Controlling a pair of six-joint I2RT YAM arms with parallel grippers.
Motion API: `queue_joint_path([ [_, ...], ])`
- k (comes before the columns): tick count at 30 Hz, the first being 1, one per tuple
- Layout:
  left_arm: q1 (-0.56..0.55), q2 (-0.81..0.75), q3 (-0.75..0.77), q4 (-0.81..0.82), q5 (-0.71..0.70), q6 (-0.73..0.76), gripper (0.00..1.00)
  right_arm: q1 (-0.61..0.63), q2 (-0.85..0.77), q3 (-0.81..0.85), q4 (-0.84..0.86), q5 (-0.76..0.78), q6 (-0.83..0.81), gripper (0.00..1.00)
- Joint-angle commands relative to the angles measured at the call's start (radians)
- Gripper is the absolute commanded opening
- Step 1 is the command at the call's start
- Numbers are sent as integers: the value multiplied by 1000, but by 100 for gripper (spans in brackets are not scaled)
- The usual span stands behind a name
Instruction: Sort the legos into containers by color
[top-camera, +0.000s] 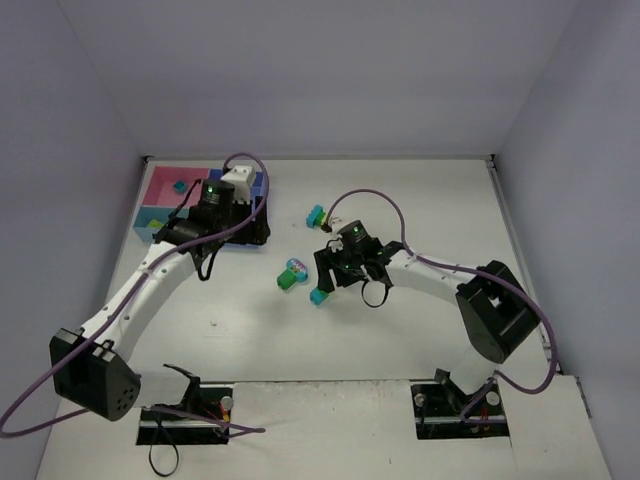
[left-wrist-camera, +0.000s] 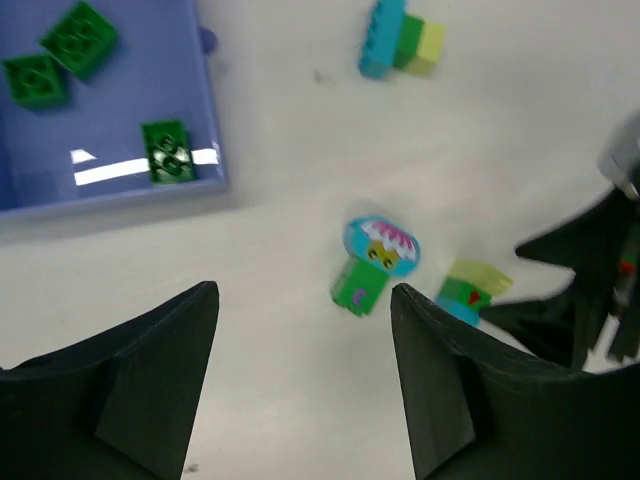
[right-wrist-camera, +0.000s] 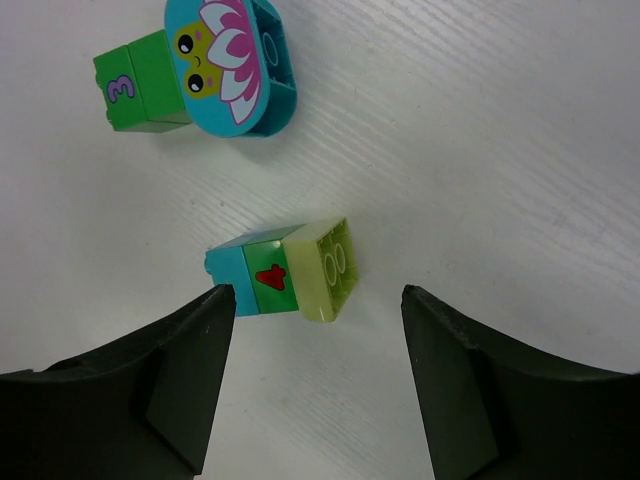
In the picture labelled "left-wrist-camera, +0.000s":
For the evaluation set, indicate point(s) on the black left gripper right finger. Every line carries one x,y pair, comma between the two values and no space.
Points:
477,408

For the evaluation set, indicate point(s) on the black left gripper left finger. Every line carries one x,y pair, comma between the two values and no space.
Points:
118,405

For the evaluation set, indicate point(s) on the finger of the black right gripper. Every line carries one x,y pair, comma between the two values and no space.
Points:
588,245
561,329

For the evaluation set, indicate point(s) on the cyan lego brick of trio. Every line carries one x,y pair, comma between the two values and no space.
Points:
458,310

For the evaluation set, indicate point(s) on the lime lego brick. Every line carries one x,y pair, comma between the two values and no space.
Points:
482,275
428,51

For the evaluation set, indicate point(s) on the cyan flower-face lego piece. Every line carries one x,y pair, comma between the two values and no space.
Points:
383,244

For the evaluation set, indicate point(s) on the green four-stud lego brick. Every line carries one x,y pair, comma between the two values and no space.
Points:
168,153

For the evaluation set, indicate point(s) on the dark green square lego brick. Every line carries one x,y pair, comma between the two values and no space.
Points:
35,81

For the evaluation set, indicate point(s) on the green heart lego brick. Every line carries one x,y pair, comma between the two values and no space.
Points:
465,292

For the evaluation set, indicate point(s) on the green lego brick with number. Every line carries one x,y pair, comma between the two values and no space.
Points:
358,286

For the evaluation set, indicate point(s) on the lime lego brick on stack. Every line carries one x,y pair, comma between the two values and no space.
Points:
428,51

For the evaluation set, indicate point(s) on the purple-blue plastic tray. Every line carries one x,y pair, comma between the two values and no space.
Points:
90,149

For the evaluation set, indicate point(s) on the small green lego brick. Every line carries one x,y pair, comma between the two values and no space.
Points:
408,41

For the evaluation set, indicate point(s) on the cyan long lego brick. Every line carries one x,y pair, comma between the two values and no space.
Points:
382,33

